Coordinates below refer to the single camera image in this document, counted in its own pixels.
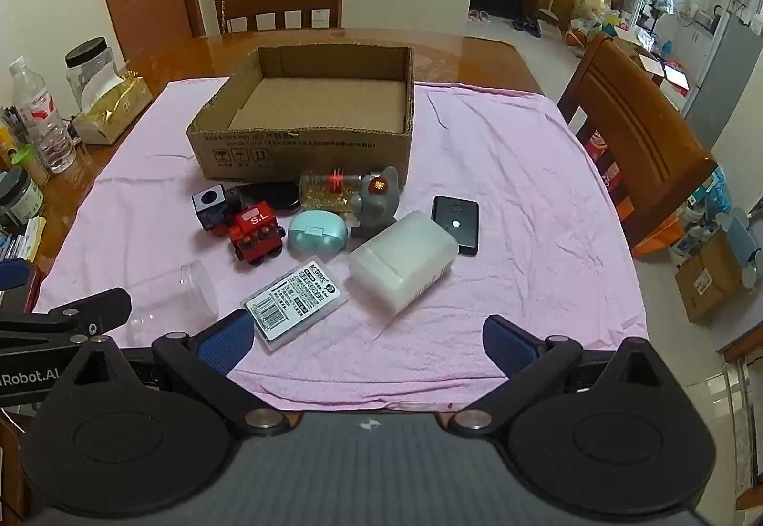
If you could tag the clear labelled case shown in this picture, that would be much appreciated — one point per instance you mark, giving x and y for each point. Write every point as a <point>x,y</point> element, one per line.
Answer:
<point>295,302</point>

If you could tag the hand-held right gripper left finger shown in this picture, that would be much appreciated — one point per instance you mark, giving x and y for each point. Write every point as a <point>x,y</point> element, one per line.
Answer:
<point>223,341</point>

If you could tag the mint green round case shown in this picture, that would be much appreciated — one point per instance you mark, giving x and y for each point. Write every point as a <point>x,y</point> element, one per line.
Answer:
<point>316,233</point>

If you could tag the cardboard box on floor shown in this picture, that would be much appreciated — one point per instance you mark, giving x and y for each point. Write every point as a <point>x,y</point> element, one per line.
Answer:
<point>709,275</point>

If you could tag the red toy train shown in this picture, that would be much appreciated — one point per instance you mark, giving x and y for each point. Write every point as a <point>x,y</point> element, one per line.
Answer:
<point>253,228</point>

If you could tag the stack of books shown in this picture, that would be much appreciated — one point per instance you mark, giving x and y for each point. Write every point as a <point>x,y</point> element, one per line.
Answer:
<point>24,240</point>

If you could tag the clear plastic jar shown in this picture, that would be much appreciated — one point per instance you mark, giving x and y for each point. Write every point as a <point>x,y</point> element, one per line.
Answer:
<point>191,287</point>

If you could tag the red printed box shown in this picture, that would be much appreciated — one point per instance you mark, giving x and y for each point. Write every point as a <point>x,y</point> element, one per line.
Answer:
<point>605,168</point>

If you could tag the grey cat figurine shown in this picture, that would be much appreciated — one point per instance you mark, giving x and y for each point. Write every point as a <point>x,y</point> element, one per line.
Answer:
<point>372,204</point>

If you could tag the pair of light slippers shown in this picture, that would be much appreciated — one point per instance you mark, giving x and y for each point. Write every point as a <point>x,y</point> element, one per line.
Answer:
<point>478,16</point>

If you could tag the glass jar with dark lid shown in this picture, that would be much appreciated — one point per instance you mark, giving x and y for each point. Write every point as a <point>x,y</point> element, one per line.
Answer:
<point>18,198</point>

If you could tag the white plastic container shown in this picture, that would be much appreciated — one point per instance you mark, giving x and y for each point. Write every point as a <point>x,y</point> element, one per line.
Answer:
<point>399,264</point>

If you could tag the cardboard box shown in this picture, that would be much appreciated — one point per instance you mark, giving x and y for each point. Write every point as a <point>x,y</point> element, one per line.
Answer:
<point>709,275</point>
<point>310,144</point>

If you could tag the black toy train car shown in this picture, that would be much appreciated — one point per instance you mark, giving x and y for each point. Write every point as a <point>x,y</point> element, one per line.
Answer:
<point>208,202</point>

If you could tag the gold tissue box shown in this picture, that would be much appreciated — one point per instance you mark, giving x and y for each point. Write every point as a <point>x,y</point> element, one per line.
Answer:
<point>113,109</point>

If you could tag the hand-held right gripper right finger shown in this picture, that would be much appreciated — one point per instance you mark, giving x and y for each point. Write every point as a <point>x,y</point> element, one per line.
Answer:
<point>509,344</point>

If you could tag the pair of dark shoes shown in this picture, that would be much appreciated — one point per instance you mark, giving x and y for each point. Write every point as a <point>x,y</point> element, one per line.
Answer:
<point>527,26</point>

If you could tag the clear jar with black lid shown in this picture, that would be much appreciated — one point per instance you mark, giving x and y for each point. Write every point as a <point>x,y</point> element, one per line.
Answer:
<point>89,64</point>

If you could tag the grey refrigerator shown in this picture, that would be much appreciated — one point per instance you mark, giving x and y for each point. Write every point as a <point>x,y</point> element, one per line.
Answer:
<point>724,79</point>

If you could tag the clear water bottle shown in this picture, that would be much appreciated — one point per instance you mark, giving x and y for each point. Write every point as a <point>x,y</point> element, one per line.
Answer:
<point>42,114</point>

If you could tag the clear bottle of gold capsules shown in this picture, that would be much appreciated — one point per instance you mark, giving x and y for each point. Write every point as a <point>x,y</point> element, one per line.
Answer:
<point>328,189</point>

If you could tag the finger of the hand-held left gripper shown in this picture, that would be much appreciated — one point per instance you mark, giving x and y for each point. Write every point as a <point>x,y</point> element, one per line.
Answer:
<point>95,304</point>

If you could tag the pink cloth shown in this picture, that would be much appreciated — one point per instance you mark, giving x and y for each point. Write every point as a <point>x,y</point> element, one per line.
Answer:
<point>524,204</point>

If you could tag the black remote control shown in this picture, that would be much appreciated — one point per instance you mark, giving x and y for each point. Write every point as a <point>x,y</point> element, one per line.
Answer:
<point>455,225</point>

